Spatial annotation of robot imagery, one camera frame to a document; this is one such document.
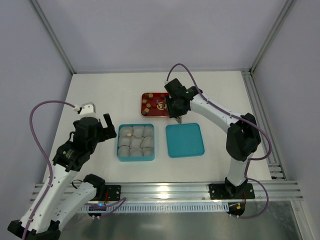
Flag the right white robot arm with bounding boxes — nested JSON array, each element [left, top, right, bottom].
[[164, 78, 261, 199]]

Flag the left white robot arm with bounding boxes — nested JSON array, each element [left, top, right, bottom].
[[7, 113, 117, 240]]

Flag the metal tweezers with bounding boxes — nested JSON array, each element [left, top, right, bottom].
[[176, 116, 182, 124]]

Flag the teal box with paper cups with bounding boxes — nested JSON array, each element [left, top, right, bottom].
[[116, 123, 155, 162]]

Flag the teal box lid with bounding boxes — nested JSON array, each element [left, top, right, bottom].
[[165, 123, 205, 158]]

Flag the slotted cable duct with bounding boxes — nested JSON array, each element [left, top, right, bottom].
[[78, 201, 229, 214]]

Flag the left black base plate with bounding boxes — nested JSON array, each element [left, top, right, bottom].
[[104, 184, 122, 202]]

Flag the red rectangular tray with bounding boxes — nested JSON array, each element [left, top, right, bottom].
[[140, 92, 169, 118]]

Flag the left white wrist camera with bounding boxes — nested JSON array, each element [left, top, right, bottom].
[[72, 102, 98, 119]]

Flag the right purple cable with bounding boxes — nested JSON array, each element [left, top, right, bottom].
[[164, 63, 272, 220]]

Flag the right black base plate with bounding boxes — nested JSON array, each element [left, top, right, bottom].
[[208, 182, 256, 200]]

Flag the aluminium front rail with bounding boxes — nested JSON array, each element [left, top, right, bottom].
[[118, 180, 304, 202]]

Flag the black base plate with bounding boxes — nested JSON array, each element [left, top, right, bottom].
[[208, 182, 256, 200], [104, 184, 122, 202]]

